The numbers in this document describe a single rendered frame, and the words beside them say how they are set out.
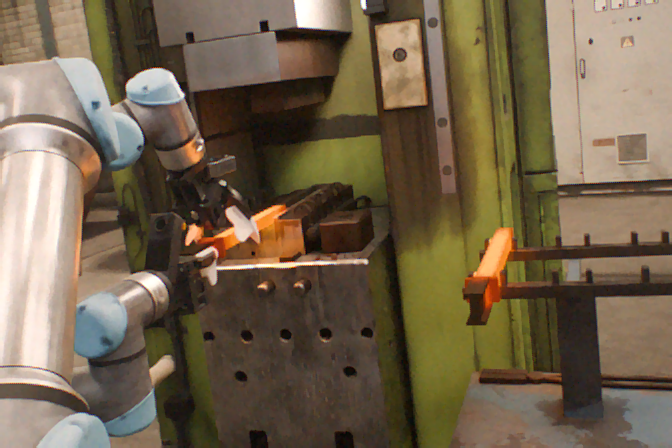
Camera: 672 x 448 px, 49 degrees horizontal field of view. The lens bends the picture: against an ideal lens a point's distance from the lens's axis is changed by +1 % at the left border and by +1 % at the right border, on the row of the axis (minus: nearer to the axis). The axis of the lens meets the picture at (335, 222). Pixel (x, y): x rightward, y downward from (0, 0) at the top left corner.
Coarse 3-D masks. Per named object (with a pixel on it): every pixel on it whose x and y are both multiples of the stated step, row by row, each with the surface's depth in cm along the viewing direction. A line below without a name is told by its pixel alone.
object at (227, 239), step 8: (272, 208) 157; (280, 208) 156; (256, 216) 149; (264, 216) 148; (272, 216) 152; (256, 224) 144; (264, 224) 147; (224, 232) 135; (232, 232) 134; (200, 240) 127; (208, 240) 127; (216, 240) 126; (224, 240) 129; (232, 240) 133; (192, 248) 122; (200, 248) 121; (216, 248) 127; (224, 248) 127; (224, 256) 127
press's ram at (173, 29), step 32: (160, 0) 148; (192, 0) 146; (224, 0) 144; (256, 0) 142; (288, 0) 141; (320, 0) 156; (160, 32) 149; (192, 32) 149; (224, 32) 145; (256, 32) 144; (288, 32) 150; (320, 32) 162
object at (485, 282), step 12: (504, 228) 136; (492, 240) 129; (504, 240) 127; (492, 252) 121; (504, 252) 122; (480, 264) 114; (492, 264) 114; (480, 276) 104; (492, 276) 105; (468, 288) 99; (480, 288) 99; (492, 288) 104; (468, 300) 106; (480, 300) 99; (492, 300) 104; (480, 312) 98; (468, 324) 98; (480, 324) 97
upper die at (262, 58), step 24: (192, 48) 148; (216, 48) 147; (240, 48) 145; (264, 48) 144; (288, 48) 150; (312, 48) 165; (192, 72) 149; (216, 72) 148; (240, 72) 146; (264, 72) 145; (288, 72) 149; (312, 72) 164; (336, 72) 182
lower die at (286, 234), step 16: (336, 192) 178; (352, 192) 189; (256, 208) 177; (288, 208) 159; (304, 208) 161; (320, 208) 163; (224, 224) 161; (272, 224) 152; (288, 224) 151; (304, 224) 152; (272, 240) 152; (288, 240) 151; (304, 240) 151; (320, 240) 161; (240, 256) 155; (256, 256) 154; (272, 256) 153
